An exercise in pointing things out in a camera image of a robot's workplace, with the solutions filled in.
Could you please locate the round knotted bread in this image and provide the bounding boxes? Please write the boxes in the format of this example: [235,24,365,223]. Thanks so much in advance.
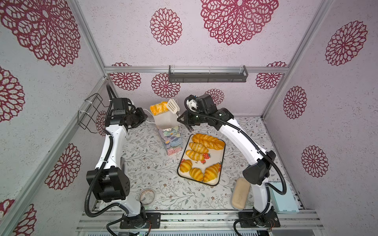
[150,101,169,116]

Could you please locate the floral paper bag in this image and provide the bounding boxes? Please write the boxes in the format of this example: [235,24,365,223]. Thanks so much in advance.
[145,109,183,155]

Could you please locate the white slotted spatula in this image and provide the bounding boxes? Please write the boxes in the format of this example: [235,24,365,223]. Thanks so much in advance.
[166,99,181,117]

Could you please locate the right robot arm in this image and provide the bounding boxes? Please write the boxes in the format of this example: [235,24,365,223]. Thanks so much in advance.
[177,108,287,215]

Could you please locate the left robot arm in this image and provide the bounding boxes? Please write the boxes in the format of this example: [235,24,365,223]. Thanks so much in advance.
[84,105,148,225]

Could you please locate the long twisted bread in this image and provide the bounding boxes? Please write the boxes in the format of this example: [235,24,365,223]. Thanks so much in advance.
[192,133,225,150]

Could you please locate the striped bread roll upper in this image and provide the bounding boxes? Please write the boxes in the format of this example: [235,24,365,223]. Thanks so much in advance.
[189,142,209,154]

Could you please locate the striped bread roll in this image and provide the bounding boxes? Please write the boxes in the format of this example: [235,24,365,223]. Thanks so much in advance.
[185,150,204,161]
[189,142,209,154]

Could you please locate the striped bread roll middle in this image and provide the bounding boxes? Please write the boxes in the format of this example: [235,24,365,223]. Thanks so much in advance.
[185,150,204,161]

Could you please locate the beige oblong bread loaf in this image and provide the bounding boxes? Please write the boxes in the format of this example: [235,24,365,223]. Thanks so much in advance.
[231,178,251,210]

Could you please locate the black rimmed white tray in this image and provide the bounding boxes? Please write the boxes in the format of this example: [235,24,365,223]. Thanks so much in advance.
[177,133,225,186]

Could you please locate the croissant lower right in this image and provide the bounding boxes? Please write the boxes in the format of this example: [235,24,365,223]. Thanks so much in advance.
[203,163,221,183]

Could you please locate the small croissant lower left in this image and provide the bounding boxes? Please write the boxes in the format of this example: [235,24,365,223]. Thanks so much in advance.
[179,159,193,173]

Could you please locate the croissant bottom middle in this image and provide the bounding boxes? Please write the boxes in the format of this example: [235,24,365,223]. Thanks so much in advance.
[190,168,204,182]

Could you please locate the clear tape roll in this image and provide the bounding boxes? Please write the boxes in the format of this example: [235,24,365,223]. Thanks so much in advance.
[139,189,156,206]

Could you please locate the mint green box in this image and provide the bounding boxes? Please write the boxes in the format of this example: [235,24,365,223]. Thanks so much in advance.
[269,182,299,214]

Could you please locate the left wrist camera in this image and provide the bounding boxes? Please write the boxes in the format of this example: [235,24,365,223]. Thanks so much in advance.
[112,98,132,116]

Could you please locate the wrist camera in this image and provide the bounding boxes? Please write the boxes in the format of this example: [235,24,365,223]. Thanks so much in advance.
[195,94,218,115]
[112,98,132,116]

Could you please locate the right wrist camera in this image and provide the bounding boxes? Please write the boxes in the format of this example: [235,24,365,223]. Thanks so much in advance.
[195,94,218,115]

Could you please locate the black wire wall basket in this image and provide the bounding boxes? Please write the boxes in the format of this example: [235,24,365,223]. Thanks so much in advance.
[77,93,108,136]

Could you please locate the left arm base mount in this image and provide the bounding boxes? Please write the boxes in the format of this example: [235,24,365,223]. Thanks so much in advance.
[120,212,161,229]

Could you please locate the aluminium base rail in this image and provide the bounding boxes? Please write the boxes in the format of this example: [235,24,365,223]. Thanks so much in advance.
[74,210,324,235]

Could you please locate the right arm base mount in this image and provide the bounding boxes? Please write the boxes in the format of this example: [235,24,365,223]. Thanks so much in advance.
[238,209,281,228]

